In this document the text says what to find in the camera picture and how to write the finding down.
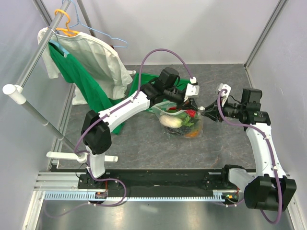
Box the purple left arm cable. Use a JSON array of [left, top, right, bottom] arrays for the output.
[[42, 48, 196, 218]]

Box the red chili pepper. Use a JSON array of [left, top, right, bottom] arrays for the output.
[[167, 107, 196, 119]]

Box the dark purple grape bunch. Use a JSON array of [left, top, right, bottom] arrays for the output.
[[164, 126, 191, 136]]

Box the teal clothes hanger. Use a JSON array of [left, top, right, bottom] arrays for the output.
[[49, 40, 69, 58]]

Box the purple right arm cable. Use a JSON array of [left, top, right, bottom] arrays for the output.
[[215, 89, 283, 225]]

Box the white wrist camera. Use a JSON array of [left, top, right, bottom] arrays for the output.
[[217, 83, 232, 107], [184, 77, 200, 101]]

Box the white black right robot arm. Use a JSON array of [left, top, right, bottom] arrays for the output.
[[202, 84, 296, 212]]

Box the white slotted cable duct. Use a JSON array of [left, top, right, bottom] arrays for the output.
[[44, 191, 226, 202]]

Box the orange carrot with green leaves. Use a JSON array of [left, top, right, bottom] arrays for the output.
[[182, 116, 203, 138]]

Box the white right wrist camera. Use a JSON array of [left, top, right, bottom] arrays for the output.
[[217, 83, 232, 107]]

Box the silver clothes rack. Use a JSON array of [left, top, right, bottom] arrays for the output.
[[2, 0, 136, 164]]

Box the orange clothes hanger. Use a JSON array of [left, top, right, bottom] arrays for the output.
[[54, 9, 80, 37]]

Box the white t-shirt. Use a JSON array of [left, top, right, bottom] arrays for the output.
[[42, 32, 132, 105]]

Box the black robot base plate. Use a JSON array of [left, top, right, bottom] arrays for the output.
[[78, 168, 248, 192]]

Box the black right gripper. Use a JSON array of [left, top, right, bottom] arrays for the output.
[[201, 95, 246, 122]]

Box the green t-shirt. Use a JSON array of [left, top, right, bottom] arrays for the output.
[[47, 42, 127, 135]]

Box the white radish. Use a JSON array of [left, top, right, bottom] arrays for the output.
[[159, 115, 182, 128]]

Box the blue wire hanger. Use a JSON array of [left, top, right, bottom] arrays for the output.
[[69, 0, 128, 48]]

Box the green plastic tray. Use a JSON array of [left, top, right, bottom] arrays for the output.
[[128, 72, 192, 113]]

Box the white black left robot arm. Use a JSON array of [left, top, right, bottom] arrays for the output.
[[81, 68, 199, 188]]

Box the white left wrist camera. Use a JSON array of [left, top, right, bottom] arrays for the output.
[[184, 77, 200, 101]]

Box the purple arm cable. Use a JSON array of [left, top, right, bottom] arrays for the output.
[[42, 48, 196, 218], [215, 89, 283, 225]]

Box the clear dotted zip top bag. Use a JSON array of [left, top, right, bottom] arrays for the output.
[[150, 101, 203, 138]]

